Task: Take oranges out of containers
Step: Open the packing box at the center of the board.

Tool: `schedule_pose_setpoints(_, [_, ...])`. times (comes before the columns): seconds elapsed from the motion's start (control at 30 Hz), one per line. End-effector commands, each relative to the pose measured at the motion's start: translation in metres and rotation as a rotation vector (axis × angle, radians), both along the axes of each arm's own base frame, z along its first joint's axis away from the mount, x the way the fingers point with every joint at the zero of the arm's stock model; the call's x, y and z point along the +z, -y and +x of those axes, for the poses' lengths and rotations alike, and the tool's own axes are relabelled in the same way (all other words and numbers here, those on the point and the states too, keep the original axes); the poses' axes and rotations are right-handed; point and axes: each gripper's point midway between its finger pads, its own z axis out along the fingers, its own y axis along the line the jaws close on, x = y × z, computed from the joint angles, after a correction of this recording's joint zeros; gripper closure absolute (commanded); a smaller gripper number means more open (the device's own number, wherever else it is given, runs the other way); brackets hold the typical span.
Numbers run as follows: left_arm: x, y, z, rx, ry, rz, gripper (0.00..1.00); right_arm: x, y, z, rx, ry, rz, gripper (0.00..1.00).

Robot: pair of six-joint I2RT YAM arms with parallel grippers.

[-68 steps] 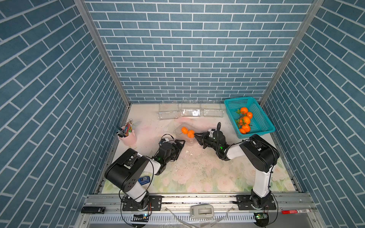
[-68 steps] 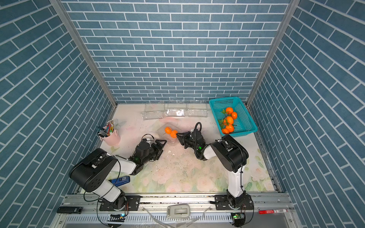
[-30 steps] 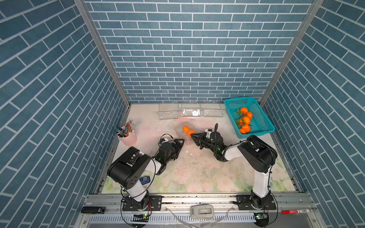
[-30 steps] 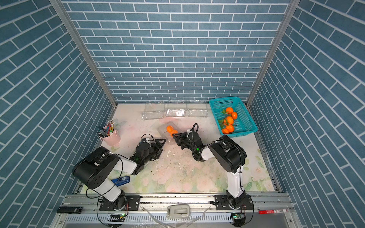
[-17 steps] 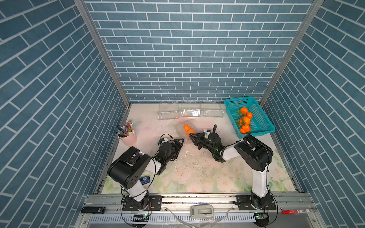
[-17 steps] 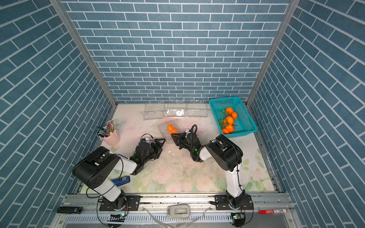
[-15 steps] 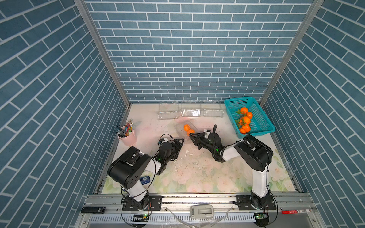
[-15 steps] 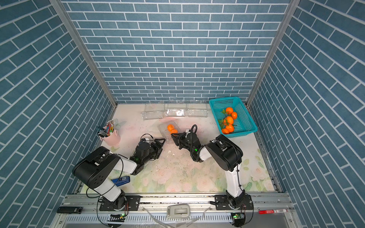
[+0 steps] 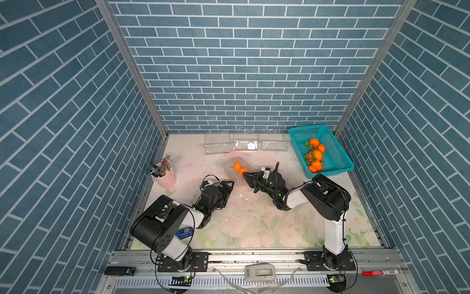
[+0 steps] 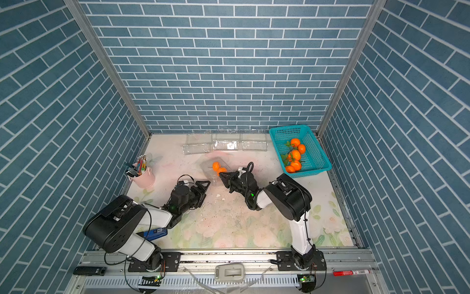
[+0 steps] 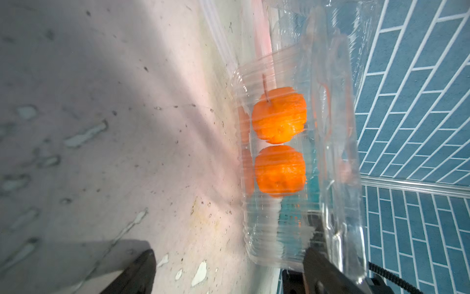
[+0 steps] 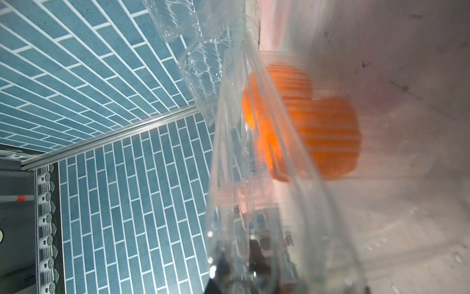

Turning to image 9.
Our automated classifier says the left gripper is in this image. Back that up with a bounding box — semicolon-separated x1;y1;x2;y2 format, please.
207;181;235;215

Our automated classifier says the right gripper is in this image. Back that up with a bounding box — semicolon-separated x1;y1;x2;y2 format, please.
243;173;279;200

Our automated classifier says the clear container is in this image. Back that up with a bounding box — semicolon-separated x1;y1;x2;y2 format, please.
222;157;254;181
230;133;259;151
204;132;232;155
258;132;290;152

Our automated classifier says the orange pair with leaves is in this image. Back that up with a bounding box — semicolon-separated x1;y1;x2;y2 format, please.
304;138;326;154

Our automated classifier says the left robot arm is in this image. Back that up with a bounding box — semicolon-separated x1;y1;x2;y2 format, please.
130;180;235;268

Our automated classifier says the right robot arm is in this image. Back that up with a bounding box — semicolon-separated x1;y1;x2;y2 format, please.
242;168;351;270

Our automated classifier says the pink pen cup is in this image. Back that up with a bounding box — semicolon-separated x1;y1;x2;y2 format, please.
150;154;177;189

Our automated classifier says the blue card on table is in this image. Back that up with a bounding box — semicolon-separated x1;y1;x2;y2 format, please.
175;227;193;240

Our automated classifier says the teal plastic basket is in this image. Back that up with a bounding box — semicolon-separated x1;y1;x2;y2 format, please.
288;125;355;178

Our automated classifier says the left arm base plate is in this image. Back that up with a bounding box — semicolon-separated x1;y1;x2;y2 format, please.
156;252;209;273

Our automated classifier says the grey box on rail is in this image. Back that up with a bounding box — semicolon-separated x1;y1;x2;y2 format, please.
245;263;276;282

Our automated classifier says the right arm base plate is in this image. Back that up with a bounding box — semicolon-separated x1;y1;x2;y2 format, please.
298;249;357;271

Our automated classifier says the black device on rail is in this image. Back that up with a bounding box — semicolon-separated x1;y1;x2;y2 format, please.
104;266;136;276

